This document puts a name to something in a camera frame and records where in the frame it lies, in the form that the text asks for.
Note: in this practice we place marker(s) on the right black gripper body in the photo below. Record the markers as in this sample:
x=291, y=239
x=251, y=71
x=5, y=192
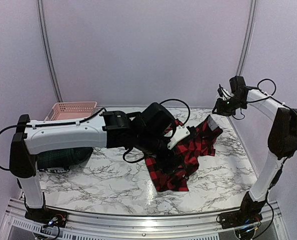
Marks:
x=228, y=108

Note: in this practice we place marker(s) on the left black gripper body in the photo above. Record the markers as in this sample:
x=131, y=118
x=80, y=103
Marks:
x=148, y=142

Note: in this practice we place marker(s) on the red black plaid garment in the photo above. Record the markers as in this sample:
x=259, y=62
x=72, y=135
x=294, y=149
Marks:
x=173, y=174

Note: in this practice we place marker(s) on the dark green plaid garment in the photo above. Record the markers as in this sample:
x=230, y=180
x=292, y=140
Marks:
x=62, y=158

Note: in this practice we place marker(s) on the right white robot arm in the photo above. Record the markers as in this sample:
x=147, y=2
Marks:
x=282, y=139

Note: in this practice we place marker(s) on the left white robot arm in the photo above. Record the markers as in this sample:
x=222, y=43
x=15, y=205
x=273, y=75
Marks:
x=103, y=129

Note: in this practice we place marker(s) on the pink plastic laundry basket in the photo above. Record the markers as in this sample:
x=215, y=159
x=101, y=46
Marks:
x=71, y=110

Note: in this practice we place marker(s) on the folded striped garment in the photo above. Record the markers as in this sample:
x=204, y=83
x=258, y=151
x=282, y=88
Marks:
x=56, y=170

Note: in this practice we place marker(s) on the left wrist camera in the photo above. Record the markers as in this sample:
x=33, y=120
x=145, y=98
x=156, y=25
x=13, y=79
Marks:
x=158, y=128

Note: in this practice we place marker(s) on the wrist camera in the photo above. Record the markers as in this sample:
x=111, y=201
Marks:
x=237, y=88
x=158, y=128

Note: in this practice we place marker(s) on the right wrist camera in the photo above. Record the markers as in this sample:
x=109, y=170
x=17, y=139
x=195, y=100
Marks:
x=237, y=88

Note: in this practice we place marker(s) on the right aluminium corner post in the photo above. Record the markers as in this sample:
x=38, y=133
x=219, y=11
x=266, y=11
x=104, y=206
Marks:
x=247, y=37

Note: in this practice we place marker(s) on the aluminium corner post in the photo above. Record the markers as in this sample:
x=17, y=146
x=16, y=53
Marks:
x=47, y=50
x=247, y=37

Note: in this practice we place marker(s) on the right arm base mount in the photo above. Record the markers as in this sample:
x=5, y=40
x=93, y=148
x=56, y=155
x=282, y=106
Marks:
x=249, y=212

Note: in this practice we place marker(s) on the aluminium front frame rail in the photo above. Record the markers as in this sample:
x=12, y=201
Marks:
x=98, y=226

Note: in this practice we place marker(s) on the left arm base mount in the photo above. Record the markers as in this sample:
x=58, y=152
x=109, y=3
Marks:
x=44, y=215

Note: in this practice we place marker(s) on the left aluminium corner post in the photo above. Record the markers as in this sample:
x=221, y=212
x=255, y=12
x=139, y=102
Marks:
x=47, y=50

